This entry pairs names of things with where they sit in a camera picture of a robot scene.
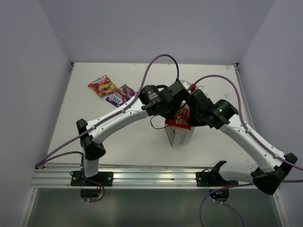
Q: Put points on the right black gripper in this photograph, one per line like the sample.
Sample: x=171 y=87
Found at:
x=194 y=121

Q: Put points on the red snack packet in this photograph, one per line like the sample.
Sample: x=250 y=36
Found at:
x=181 y=119

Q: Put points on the purple Fox's candy bag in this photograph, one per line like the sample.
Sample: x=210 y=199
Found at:
x=121 y=96

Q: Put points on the white coffee paper bag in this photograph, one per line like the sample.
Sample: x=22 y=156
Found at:
x=178 y=135

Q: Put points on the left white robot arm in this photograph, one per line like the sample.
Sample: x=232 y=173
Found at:
x=152 y=100

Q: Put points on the red cable connector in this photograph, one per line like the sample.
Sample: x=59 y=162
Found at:
x=193 y=87

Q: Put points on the aluminium mounting rail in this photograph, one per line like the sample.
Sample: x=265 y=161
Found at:
x=124 y=177

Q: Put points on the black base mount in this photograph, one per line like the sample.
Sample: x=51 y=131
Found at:
x=103 y=178
x=207 y=178

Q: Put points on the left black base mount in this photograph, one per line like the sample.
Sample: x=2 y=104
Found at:
x=103 y=178

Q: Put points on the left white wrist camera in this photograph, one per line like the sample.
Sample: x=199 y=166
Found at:
x=186 y=84

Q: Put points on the orange Fox's candy bag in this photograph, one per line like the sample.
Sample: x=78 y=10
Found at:
x=103 y=86

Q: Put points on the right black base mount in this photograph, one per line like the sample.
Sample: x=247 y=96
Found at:
x=207 y=178

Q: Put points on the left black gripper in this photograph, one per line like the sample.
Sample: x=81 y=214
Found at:
x=170 y=116

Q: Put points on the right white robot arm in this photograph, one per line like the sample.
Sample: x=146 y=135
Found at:
x=271 y=165

